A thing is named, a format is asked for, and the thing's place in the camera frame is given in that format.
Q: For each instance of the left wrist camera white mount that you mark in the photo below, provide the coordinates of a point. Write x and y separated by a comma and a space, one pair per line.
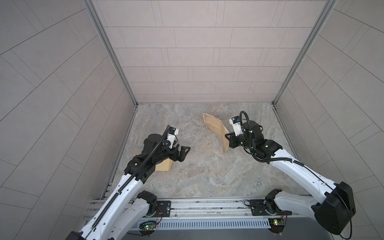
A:
171, 136

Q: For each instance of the aluminium mounting rail frame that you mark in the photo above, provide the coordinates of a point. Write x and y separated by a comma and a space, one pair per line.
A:
230, 208

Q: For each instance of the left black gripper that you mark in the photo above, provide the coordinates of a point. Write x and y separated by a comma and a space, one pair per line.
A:
180, 157

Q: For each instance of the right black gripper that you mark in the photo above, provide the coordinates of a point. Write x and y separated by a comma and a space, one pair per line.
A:
232, 140

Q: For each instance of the left green circuit board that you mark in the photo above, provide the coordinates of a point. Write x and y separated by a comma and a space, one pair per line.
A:
148, 226

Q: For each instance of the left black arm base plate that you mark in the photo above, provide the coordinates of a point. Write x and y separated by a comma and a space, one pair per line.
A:
159, 209

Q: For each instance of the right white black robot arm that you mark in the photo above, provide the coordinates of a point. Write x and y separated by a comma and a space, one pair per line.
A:
331, 204

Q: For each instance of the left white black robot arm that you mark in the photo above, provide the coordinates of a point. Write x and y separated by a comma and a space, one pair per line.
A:
127, 203

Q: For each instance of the white slotted cable duct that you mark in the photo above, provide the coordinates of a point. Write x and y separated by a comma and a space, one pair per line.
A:
213, 224

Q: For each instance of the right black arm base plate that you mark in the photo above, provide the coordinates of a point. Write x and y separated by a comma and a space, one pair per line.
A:
259, 208

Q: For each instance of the right circuit board module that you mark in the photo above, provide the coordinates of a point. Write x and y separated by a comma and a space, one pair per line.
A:
277, 226

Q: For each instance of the tan kraft paper envelope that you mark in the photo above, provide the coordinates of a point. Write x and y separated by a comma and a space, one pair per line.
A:
164, 166

